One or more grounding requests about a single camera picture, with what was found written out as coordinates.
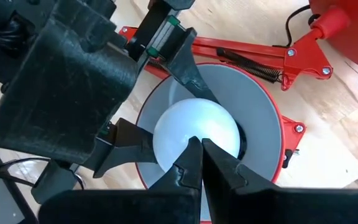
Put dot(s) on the red desk lamp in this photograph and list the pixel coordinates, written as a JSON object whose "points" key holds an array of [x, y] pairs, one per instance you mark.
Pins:
{"points": [[303, 59]]}

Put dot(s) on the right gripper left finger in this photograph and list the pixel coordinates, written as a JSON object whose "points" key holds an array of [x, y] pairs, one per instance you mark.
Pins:
{"points": [[166, 202]]}

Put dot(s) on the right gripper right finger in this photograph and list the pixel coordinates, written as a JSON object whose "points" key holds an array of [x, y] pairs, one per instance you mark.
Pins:
{"points": [[259, 205]]}

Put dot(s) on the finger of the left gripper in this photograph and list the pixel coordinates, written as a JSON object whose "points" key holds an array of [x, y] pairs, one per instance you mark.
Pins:
{"points": [[185, 59], [132, 146]]}

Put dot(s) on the white lightbulb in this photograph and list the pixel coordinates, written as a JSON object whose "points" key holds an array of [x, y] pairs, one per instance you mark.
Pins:
{"points": [[197, 118]]}

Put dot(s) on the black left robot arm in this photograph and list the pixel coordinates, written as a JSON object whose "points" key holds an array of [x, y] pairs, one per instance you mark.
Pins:
{"points": [[2, 37]]}

